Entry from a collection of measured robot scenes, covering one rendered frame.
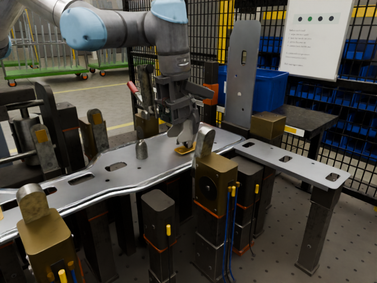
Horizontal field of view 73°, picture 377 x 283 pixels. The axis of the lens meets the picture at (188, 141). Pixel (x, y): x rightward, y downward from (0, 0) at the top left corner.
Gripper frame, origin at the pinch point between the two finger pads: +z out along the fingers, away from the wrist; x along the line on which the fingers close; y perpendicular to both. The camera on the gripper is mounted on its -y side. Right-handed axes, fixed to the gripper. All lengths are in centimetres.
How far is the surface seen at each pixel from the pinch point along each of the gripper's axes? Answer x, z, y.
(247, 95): -0.8, -5.8, -27.6
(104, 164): -7.6, 0.3, 22.0
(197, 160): 12.4, -2.7, 7.9
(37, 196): 10.6, -10.5, 38.7
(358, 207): 34, 38, -52
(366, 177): 6, 125, -211
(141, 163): -2.2, 1.0, 14.6
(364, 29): -15, -9, -180
